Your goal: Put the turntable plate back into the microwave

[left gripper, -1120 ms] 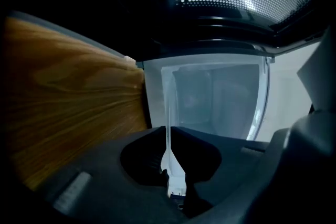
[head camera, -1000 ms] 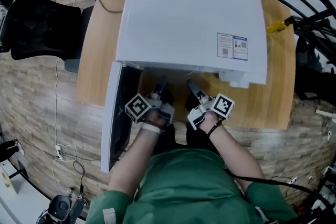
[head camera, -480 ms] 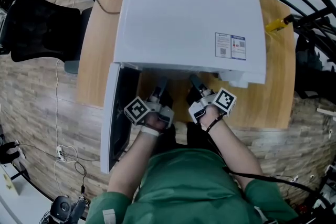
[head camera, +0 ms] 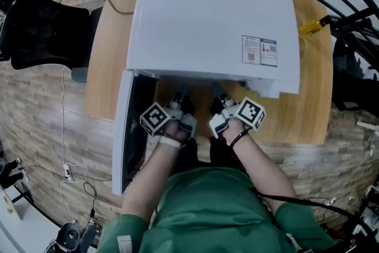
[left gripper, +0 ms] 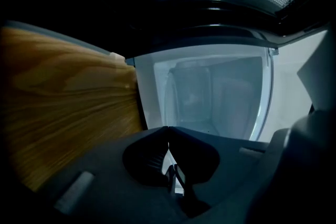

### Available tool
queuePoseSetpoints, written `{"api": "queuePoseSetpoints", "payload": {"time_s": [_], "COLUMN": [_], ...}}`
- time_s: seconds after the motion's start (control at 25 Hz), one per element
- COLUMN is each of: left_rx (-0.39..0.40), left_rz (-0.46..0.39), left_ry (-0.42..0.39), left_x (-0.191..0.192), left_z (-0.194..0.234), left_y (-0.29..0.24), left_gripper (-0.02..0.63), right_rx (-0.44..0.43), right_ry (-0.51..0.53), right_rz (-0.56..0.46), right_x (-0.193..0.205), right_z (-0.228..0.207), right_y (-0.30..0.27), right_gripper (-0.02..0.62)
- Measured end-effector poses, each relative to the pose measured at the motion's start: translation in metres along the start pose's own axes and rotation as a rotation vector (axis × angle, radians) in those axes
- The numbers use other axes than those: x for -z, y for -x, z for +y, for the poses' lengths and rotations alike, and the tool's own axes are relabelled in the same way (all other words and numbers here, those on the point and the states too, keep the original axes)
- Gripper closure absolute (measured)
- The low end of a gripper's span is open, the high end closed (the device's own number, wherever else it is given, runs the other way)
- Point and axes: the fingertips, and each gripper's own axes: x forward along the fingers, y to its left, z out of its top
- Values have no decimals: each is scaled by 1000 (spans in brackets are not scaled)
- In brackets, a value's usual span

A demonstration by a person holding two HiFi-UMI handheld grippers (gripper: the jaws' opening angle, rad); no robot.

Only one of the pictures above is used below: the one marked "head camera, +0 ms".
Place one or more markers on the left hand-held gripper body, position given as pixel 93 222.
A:
pixel 155 118

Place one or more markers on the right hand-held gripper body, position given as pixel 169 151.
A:
pixel 250 112

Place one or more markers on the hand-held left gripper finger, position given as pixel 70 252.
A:
pixel 189 106
pixel 181 92

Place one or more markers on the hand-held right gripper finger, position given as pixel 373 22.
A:
pixel 216 106
pixel 224 94

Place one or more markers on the person's right forearm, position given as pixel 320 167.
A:
pixel 263 169

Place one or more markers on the person's left forearm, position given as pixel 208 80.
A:
pixel 148 180

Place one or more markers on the person's right hand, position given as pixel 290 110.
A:
pixel 235 128

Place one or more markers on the person's left hand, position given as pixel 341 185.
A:
pixel 176 131

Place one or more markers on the white wristband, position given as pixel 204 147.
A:
pixel 170 142

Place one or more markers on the person's black trousers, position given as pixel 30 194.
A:
pixel 220 151

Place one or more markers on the white microwave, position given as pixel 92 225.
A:
pixel 207 23

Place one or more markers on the white power strip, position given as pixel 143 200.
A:
pixel 68 173

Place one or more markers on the yellow oil bottle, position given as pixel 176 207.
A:
pixel 312 27

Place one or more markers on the person's green shirt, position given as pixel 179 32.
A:
pixel 213 213

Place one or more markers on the chair with black jacket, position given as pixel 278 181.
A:
pixel 355 80

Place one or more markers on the black mesh office chair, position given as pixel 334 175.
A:
pixel 47 32

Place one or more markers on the grey and black device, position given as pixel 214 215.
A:
pixel 74 237

